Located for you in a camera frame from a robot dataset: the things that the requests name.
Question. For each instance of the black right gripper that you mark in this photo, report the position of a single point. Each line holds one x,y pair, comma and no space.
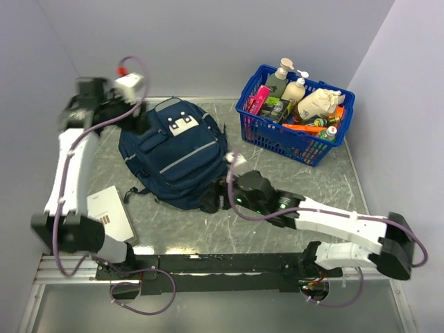
209,200

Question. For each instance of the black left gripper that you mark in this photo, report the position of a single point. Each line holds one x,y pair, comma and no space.
138,123

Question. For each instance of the navy blue student backpack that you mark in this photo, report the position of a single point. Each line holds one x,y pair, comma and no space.
178,157

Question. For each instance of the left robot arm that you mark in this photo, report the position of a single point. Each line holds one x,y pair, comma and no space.
64,225

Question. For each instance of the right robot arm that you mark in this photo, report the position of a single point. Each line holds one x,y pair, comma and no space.
383,243

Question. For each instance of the beige cloth bag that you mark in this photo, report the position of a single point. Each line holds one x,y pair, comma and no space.
321,103

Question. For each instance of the blue plastic basket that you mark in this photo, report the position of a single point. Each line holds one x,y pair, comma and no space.
297,145

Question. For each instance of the white notebook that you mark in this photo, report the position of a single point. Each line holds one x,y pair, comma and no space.
107,207

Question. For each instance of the pink box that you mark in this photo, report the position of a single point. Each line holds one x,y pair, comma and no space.
256,101

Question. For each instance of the black green box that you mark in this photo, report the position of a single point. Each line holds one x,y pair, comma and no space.
275,109

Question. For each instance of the dark glass bottle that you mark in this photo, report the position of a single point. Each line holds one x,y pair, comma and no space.
321,122

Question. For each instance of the green drink bottle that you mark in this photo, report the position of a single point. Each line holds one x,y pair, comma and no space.
328,134

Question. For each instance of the grey-green pump bottle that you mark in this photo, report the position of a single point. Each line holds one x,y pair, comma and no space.
277,81

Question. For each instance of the cream pump bottle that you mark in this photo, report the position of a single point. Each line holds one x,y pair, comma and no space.
295,90

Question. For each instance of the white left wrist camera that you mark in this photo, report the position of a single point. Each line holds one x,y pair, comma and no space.
128,84

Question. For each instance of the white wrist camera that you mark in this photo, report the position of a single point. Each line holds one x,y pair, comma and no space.
237,166
128,84

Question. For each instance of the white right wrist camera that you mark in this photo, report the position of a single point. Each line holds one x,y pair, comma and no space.
237,166

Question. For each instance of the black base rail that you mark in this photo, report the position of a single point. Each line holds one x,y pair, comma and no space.
219,272

